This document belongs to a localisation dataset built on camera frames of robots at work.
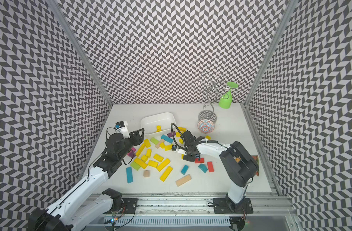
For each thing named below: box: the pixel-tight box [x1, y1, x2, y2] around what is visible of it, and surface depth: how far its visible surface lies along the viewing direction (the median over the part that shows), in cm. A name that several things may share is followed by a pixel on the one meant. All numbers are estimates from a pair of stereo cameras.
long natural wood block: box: [175, 174, 192, 187], surface depth 84 cm
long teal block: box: [125, 166, 134, 184], surface depth 84 cm
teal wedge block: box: [197, 163, 208, 174], surface depth 88 cm
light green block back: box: [150, 137, 159, 145], surface depth 100 cm
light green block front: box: [129, 160, 141, 171], surface depth 88 cm
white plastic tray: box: [140, 112, 176, 140], surface depth 104 cm
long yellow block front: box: [159, 166, 174, 182], surface depth 86 cm
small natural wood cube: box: [143, 170, 150, 178], surface depth 85 cm
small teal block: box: [180, 164, 189, 176], surface depth 86 cm
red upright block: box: [206, 161, 215, 173], surface depth 88 cm
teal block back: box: [160, 134, 174, 144], surface depth 101 cm
